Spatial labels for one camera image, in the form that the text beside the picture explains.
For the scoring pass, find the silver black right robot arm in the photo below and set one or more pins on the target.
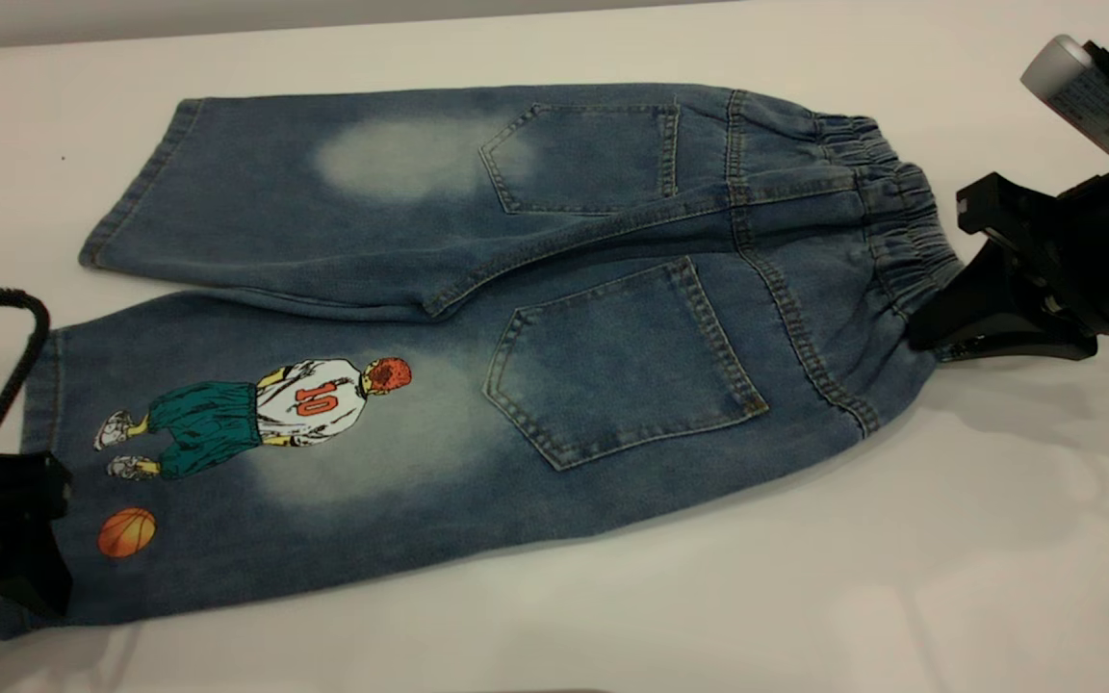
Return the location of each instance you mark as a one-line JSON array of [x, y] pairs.
[[1089, 96]]

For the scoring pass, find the blue denim pants basketball print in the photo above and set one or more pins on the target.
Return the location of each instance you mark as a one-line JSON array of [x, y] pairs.
[[612, 366]]

